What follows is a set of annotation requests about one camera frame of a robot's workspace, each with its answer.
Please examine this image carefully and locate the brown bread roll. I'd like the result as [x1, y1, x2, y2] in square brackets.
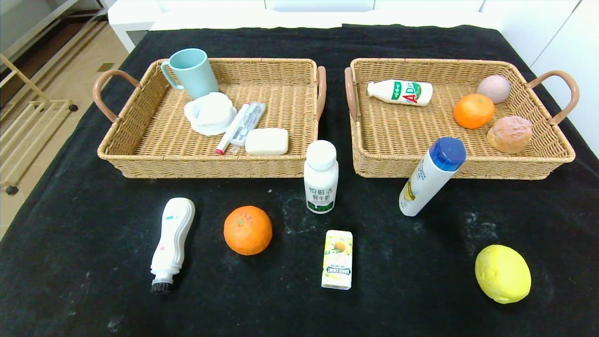
[487, 115, 534, 154]

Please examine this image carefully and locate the white soap bar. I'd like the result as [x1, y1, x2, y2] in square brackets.
[245, 127, 289, 156]

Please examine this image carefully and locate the orange with smooth skin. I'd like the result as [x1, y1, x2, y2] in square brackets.
[453, 93, 496, 130]

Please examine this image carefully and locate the white milk bottle green label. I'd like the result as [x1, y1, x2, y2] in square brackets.
[304, 139, 339, 214]

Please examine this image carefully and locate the wicker basket with toiletries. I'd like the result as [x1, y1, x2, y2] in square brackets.
[92, 57, 327, 179]

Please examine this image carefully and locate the light wooden rolling rack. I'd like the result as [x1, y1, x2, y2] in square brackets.
[0, 54, 79, 196]

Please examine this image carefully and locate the light blue mug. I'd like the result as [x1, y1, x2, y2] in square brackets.
[161, 48, 219, 100]

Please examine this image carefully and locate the yellow lemon drink carton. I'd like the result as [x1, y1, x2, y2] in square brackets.
[321, 229, 354, 290]

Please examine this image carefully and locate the pale pink egg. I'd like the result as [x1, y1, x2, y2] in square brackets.
[476, 74, 512, 104]

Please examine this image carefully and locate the white pen with pink cap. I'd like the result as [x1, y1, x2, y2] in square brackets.
[215, 102, 251, 155]

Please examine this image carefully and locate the grey metal shelf frame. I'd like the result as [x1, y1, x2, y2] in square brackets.
[0, 0, 109, 61]

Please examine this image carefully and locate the yellow lemon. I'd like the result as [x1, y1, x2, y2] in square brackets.
[475, 244, 532, 305]

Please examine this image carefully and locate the white tube with blue cap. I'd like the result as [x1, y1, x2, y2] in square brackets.
[399, 137, 468, 217]

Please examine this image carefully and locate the white AD drink bottle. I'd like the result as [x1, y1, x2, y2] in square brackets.
[366, 79, 434, 107]

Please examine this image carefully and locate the orange with stem mark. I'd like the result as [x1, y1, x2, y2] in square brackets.
[223, 205, 273, 256]

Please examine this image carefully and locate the white shoe brush bottle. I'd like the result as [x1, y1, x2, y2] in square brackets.
[150, 197, 196, 294]

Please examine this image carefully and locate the white low table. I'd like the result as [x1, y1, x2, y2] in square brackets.
[107, 0, 506, 53]

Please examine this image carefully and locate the wicker basket with food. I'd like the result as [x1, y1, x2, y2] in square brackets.
[344, 58, 580, 180]

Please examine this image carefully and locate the white round dish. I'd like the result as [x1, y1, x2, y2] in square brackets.
[183, 92, 238, 137]

